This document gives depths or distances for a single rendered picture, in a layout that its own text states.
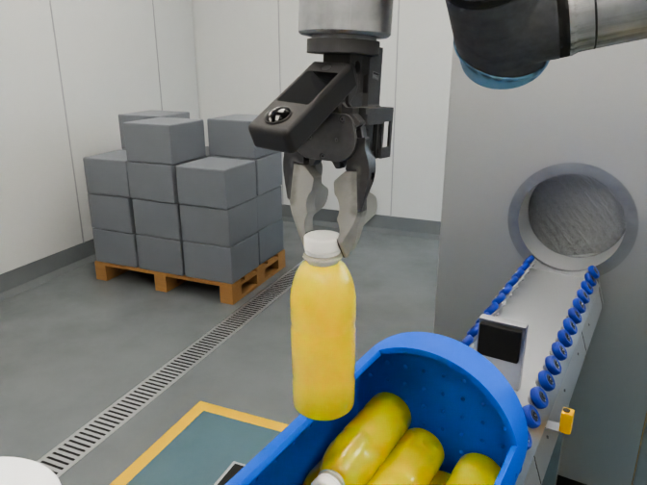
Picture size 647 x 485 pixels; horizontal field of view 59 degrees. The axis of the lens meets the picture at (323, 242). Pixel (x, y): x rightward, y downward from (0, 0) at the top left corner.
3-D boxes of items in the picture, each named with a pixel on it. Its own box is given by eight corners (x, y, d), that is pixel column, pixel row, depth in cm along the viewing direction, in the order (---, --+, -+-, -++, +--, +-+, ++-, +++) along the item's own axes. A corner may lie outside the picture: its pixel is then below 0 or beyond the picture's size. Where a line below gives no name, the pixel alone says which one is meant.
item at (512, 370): (520, 386, 127) (529, 323, 122) (516, 395, 124) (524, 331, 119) (476, 373, 132) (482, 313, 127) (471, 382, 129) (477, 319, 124)
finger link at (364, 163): (380, 209, 56) (372, 118, 55) (373, 212, 55) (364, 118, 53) (339, 211, 59) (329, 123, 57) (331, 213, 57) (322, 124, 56)
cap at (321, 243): (308, 262, 57) (308, 244, 57) (300, 248, 61) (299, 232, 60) (346, 258, 58) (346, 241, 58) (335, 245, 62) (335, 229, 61)
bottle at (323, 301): (300, 426, 62) (297, 267, 55) (287, 390, 68) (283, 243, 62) (362, 416, 63) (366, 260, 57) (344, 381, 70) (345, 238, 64)
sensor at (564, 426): (572, 428, 118) (575, 408, 116) (569, 436, 115) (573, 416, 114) (532, 417, 122) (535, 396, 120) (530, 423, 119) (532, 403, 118)
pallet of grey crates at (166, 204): (285, 266, 459) (282, 115, 422) (232, 304, 389) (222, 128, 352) (163, 247, 504) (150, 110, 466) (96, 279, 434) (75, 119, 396)
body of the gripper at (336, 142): (392, 164, 61) (401, 44, 58) (352, 172, 54) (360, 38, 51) (331, 156, 65) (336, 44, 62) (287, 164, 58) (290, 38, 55)
